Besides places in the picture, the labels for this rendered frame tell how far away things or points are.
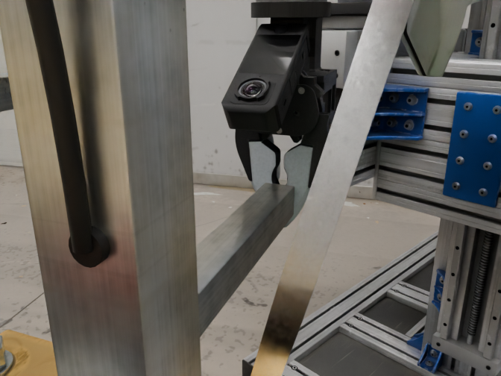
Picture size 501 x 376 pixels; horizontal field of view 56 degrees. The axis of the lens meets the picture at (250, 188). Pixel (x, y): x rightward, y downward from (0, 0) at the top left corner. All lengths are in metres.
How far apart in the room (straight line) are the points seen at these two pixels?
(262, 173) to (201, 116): 2.56
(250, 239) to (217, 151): 2.69
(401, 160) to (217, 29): 2.14
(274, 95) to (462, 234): 0.72
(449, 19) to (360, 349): 1.17
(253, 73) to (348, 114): 0.21
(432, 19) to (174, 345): 0.15
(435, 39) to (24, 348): 0.22
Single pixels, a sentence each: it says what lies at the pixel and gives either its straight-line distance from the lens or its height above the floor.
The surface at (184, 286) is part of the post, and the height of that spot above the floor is 0.93.
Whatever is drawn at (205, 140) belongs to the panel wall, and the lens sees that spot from 3.04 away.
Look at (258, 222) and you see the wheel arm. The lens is 0.37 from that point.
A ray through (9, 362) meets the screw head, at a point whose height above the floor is 0.87.
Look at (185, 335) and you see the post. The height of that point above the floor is 0.91.
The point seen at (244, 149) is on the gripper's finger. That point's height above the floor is 0.89.
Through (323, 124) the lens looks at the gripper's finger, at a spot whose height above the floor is 0.92.
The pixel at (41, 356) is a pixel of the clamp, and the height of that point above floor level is 0.87.
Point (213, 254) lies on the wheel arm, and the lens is 0.32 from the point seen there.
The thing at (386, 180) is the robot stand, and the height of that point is 0.72.
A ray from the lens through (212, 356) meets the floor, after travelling 1.61.
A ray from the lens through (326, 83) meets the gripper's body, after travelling 0.45.
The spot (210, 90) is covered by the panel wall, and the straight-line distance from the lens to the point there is 2.96.
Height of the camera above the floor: 1.01
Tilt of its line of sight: 19 degrees down
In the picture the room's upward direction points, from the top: straight up
